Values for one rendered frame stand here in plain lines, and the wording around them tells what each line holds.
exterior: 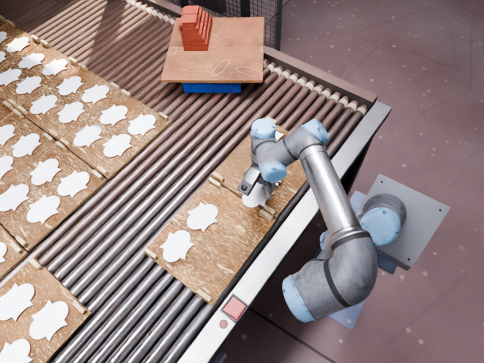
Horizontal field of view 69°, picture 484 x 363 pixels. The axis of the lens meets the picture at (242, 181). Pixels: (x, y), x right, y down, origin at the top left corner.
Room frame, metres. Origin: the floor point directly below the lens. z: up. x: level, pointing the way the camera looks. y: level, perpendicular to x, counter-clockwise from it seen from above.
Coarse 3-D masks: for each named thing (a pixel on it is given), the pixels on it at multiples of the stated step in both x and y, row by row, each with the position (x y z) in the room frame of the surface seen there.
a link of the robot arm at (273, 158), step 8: (264, 144) 0.63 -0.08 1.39; (272, 144) 0.63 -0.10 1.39; (280, 144) 0.60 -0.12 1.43; (256, 152) 0.62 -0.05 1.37; (264, 152) 0.60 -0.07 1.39; (272, 152) 0.59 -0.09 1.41; (280, 152) 0.58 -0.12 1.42; (264, 160) 0.58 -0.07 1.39; (272, 160) 0.57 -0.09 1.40; (280, 160) 0.56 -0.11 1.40; (288, 160) 0.56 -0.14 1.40; (296, 160) 0.56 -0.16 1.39; (264, 168) 0.55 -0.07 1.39; (272, 168) 0.54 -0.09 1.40; (280, 168) 0.54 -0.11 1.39; (264, 176) 0.53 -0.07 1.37; (272, 176) 0.53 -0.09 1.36; (280, 176) 0.54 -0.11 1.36
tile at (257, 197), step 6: (258, 186) 0.68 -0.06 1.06; (240, 192) 0.66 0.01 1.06; (252, 192) 0.66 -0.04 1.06; (258, 192) 0.66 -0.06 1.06; (246, 198) 0.64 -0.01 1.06; (252, 198) 0.63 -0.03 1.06; (258, 198) 0.63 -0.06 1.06; (264, 198) 0.63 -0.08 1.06; (246, 204) 0.61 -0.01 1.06; (252, 204) 0.61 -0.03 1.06; (258, 204) 0.61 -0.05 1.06; (264, 204) 0.60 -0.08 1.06
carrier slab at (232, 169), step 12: (288, 132) 1.04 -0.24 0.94; (240, 144) 0.99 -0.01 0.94; (228, 156) 0.93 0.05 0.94; (240, 156) 0.92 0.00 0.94; (228, 168) 0.86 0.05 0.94; (240, 168) 0.86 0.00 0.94; (288, 168) 0.84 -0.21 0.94; (300, 168) 0.83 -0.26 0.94; (216, 180) 0.81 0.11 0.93; (228, 180) 0.80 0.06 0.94; (240, 180) 0.80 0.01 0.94; (288, 180) 0.77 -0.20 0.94; (300, 180) 0.77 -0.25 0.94; (276, 192) 0.72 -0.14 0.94; (288, 192) 0.71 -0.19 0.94; (276, 204) 0.66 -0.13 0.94; (276, 216) 0.61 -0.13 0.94
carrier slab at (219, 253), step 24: (216, 192) 0.74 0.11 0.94; (240, 216) 0.62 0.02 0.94; (192, 240) 0.54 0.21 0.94; (216, 240) 0.53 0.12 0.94; (240, 240) 0.52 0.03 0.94; (168, 264) 0.45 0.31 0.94; (192, 264) 0.44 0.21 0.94; (216, 264) 0.43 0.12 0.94; (240, 264) 0.42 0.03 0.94; (192, 288) 0.35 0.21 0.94; (216, 288) 0.34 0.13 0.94
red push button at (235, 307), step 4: (232, 300) 0.30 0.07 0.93; (236, 300) 0.29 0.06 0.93; (228, 304) 0.28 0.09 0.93; (232, 304) 0.28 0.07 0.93; (236, 304) 0.28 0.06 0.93; (240, 304) 0.28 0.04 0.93; (224, 308) 0.27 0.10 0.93; (228, 308) 0.27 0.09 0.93; (232, 308) 0.27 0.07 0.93; (236, 308) 0.27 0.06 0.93; (240, 308) 0.27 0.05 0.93; (244, 308) 0.26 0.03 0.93; (228, 312) 0.26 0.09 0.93; (232, 312) 0.26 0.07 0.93; (236, 312) 0.25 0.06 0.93; (240, 312) 0.25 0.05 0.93; (232, 316) 0.24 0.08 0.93; (236, 316) 0.24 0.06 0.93; (236, 320) 0.23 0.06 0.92
